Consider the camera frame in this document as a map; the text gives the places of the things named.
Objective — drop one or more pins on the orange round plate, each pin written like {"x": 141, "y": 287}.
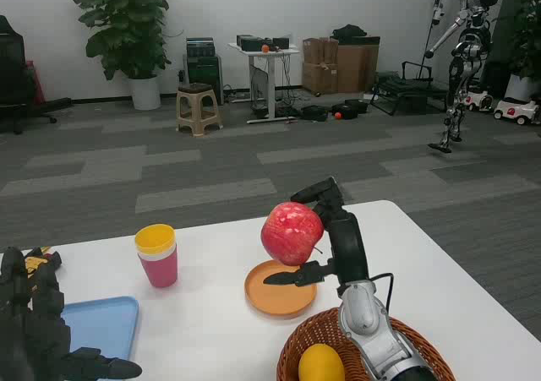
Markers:
{"x": 279, "y": 300}

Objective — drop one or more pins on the open brown cardboard box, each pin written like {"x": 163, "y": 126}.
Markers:
{"x": 319, "y": 51}

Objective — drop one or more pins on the pink plastic cup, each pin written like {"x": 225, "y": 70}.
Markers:
{"x": 158, "y": 271}

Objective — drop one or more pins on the small black desk box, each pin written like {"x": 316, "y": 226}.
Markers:
{"x": 281, "y": 42}

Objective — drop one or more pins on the bushy green potted plant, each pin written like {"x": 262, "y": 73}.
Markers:
{"x": 528, "y": 39}

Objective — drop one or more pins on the blue plastic tray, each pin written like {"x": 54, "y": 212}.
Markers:
{"x": 101, "y": 326}

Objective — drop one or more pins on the red apple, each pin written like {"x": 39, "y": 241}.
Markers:
{"x": 291, "y": 233}

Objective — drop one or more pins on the brown wicker basket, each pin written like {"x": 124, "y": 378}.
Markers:
{"x": 313, "y": 334}

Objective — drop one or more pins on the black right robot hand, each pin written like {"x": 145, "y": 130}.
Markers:
{"x": 348, "y": 246}

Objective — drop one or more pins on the large brown cardboard box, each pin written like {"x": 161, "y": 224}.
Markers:
{"x": 357, "y": 68}

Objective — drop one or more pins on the grey computer tower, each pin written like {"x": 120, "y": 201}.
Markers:
{"x": 258, "y": 87}

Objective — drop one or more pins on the white plastic cup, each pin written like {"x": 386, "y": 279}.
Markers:
{"x": 170, "y": 253}

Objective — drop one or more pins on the black bag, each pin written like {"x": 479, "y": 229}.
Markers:
{"x": 347, "y": 33}

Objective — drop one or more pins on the black equipment stack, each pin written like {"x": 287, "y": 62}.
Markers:
{"x": 200, "y": 47}

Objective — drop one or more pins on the black folding cot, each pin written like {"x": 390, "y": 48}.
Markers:
{"x": 406, "y": 94}

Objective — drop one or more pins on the red flat object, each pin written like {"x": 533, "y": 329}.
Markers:
{"x": 36, "y": 85}

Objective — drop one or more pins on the large white toy car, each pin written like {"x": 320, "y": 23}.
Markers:
{"x": 517, "y": 110}

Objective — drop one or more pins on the black floor case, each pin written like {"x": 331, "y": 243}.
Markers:
{"x": 314, "y": 113}
{"x": 344, "y": 110}
{"x": 359, "y": 104}

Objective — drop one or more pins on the tall green potted plant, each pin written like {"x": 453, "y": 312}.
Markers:
{"x": 127, "y": 17}

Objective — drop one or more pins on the black computer case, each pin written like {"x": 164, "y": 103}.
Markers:
{"x": 207, "y": 79}

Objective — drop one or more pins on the beige plastic stool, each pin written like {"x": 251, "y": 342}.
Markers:
{"x": 194, "y": 96}

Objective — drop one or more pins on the yellow lemon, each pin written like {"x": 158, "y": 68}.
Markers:
{"x": 321, "y": 364}

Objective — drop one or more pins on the white standing desk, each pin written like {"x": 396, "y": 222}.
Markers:
{"x": 271, "y": 85}

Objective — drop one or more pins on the black office chair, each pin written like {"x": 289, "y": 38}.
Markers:
{"x": 12, "y": 68}

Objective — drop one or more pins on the white stick vacuum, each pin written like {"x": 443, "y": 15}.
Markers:
{"x": 438, "y": 11}

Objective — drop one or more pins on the large black desk box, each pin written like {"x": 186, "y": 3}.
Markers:
{"x": 249, "y": 43}

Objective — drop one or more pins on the black flat case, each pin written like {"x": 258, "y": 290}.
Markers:
{"x": 368, "y": 40}

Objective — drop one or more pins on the small white toy car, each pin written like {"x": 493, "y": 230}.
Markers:
{"x": 479, "y": 100}

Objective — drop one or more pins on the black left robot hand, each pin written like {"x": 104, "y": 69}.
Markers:
{"x": 29, "y": 326}

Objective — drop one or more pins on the silver black humanoid robot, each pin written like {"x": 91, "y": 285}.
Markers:
{"x": 475, "y": 43}

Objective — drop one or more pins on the yellow plastic cup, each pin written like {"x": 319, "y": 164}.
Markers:
{"x": 154, "y": 239}

